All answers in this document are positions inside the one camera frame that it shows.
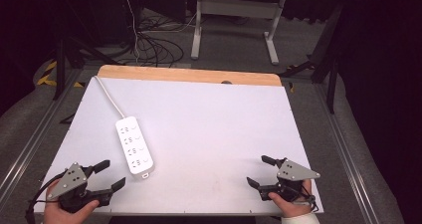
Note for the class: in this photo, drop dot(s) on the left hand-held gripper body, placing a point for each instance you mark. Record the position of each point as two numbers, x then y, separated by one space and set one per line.
71 179

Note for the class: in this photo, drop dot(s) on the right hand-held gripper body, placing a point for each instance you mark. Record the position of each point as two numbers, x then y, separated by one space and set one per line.
293 172

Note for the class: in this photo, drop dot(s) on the person's right hand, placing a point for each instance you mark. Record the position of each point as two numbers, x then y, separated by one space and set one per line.
293 209

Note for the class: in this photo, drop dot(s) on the person's left hand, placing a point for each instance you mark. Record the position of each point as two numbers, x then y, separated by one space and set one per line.
63 217

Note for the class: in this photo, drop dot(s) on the white power strip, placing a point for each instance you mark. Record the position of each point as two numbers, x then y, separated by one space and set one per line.
134 147

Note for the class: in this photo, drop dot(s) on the white table cover sheet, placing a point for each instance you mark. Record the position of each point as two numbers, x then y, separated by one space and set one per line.
205 134

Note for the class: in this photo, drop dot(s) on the dark table grommet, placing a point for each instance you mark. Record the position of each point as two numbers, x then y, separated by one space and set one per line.
226 82

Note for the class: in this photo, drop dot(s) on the yellow black floor tape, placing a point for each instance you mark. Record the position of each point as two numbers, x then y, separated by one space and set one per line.
49 76

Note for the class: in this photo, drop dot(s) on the black metal stand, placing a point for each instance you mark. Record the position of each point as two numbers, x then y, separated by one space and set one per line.
331 71
60 68

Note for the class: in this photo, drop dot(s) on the dark curtain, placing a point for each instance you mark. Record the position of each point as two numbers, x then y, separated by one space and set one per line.
23 35
384 68

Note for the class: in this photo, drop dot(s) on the aluminium floor rail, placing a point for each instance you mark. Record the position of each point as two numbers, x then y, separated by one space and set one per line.
36 134
348 157

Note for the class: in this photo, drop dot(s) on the white metal desk frame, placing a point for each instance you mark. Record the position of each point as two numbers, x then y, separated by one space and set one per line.
239 8

